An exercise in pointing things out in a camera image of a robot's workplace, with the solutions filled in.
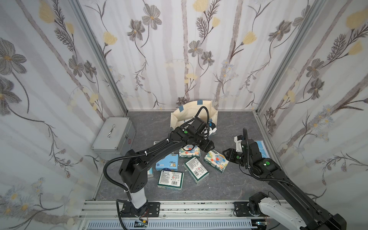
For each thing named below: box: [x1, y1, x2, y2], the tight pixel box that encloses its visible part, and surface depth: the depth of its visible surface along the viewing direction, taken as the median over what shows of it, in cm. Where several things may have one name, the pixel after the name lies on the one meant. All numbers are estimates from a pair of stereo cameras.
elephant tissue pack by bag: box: [178, 144, 201, 159], surface depth 92 cm
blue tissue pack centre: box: [155, 153, 179, 172], surface depth 86 cm
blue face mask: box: [253, 140, 270, 159], surface depth 100 cm
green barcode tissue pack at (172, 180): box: [157, 170, 185, 191], surface depth 80 cm
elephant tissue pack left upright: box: [147, 167, 154, 178], surface depth 84 cm
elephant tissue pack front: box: [203, 149, 230, 174], surface depth 89 cm
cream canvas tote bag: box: [170, 100, 219, 129], surface depth 95 cm
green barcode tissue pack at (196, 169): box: [184, 156, 210, 184], surface depth 84 cm
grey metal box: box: [91, 116, 136, 161], surface depth 88 cm
